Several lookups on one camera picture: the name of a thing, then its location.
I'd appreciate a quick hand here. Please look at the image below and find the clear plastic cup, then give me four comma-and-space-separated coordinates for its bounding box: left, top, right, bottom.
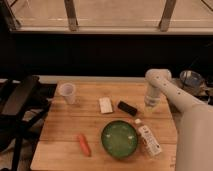
58, 83, 76, 105

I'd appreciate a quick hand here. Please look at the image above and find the white rectangular block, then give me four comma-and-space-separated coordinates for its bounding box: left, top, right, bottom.
99, 97, 113, 114

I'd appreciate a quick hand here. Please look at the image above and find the round glass container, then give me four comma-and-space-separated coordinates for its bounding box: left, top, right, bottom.
179, 70, 204, 95

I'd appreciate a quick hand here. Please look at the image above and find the green bowl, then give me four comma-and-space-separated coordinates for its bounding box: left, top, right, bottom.
101, 120, 138, 159

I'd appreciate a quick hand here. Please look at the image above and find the black eraser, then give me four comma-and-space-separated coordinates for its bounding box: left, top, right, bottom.
118, 101, 137, 116

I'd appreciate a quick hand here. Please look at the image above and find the black office chair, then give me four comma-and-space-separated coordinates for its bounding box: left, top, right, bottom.
0, 75, 51, 171

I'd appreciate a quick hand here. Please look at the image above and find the orange carrot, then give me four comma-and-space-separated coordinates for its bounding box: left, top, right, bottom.
77, 134, 91, 157

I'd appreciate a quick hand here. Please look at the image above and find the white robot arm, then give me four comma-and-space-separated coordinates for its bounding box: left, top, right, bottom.
144, 69, 213, 171

